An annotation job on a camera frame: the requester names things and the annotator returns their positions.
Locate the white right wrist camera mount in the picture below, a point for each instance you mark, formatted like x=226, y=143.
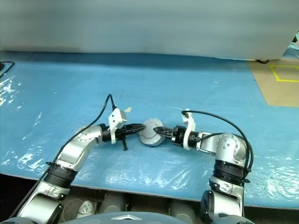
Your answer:
x=190, y=123

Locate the white background board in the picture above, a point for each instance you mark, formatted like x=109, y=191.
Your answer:
x=140, y=23

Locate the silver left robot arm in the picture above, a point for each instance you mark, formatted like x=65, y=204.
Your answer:
x=77, y=149

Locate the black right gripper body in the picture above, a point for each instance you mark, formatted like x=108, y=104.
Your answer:
x=178, y=136

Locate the yellow floor tape outline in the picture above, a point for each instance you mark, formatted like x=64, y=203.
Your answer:
x=287, y=80

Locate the gray round motor lid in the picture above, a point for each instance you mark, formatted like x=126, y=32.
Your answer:
x=149, y=130

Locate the white bracket under table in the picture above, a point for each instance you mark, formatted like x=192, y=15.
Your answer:
x=85, y=207

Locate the gray rounded shape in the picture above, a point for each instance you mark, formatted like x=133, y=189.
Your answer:
x=112, y=203
x=182, y=210

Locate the gray robot torso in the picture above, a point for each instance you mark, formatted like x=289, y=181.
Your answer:
x=140, y=220

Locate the small white tape scrap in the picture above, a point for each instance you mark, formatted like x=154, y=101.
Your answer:
x=128, y=109

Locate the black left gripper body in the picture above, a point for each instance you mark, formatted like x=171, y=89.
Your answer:
x=120, y=134

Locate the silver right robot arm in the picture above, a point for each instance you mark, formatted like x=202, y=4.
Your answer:
x=227, y=144

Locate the blue plastic-covered table mat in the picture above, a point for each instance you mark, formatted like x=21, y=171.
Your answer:
x=70, y=77

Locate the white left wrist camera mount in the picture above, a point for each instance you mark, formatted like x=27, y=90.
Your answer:
x=115, y=116

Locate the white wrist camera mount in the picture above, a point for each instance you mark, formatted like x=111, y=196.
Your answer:
x=190, y=123
x=115, y=116

